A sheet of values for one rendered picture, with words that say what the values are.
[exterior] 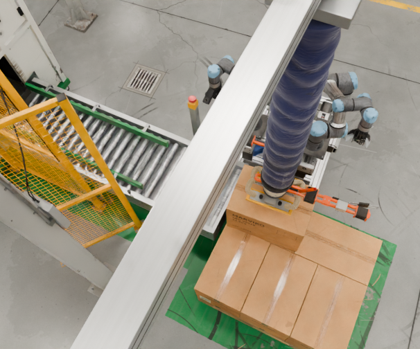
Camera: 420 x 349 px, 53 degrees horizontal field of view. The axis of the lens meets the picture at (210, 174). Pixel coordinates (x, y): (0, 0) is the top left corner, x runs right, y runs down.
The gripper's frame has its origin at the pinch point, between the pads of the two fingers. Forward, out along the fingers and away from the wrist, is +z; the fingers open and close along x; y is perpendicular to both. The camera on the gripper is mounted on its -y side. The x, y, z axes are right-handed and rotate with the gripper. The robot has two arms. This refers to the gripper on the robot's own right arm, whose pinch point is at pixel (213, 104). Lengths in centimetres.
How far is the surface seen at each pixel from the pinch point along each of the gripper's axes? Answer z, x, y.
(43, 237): -8, 24, -136
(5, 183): -69, 23, -126
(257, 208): 55, -57, -28
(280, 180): 3, -67, -22
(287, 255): 95, -91, -34
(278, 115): -65, -59, -24
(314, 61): -109, -69, -21
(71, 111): -50, 40, -75
